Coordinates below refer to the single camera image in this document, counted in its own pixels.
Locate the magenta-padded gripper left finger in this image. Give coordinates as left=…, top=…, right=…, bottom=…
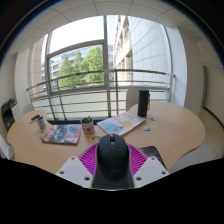
left=55, top=143, right=101, bottom=190

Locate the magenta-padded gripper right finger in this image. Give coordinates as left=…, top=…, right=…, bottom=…
left=126, top=143, right=170, bottom=189

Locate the black computer mouse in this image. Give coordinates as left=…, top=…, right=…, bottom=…
left=92, top=133, right=135, bottom=190

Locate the black printed mouse pad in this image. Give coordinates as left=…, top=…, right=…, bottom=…
left=139, top=145, right=167, bottom=170

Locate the red and dark magazine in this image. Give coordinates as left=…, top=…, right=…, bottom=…
left=41, top=123, right=83, bottom=146

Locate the small potted plant mug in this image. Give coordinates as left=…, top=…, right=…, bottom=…
left=80, top=115, right=96, bottom=135

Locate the white and blue booklet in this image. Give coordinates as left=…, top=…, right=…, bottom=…
left=96, top=111, right=146, bottom=137

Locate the small pen cup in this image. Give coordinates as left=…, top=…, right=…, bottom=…
left=35, top=116, right=47, bottom=131

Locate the small dark desk stapler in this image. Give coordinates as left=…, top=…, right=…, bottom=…
left=29, top=114, right=41, bottom=125

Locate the black cylindrical bottle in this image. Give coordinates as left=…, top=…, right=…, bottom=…
left=137, top=89, right=151, bottom=118

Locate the white chair with wooden legs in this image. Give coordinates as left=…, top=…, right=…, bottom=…
left=0, top=133, right=16, bottom=161

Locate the white chair back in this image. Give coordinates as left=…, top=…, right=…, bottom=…
left=125, top=87, right=140, bottom=113
left=20, top=103, right=36, bottom=116

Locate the black and white printer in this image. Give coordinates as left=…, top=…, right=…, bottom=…
left=0, top=98, right=18, bottom=133

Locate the metal balcony railing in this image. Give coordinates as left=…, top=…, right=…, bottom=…
left=26, top=68, right=176, bottom=121

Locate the grey-green door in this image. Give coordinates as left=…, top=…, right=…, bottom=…
left=200, top=65, right=209, bottom=110

